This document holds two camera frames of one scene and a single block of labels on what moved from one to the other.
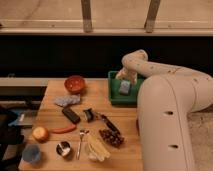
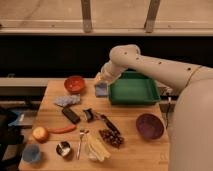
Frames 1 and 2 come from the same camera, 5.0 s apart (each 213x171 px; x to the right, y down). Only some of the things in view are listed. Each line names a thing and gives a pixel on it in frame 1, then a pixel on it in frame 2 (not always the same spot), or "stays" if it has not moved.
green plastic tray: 116,97 stays
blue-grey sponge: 124,86 → 101,90
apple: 40,133 stays
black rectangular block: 71,114 stays
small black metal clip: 89,113 stays
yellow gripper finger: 119,75 → 98,78
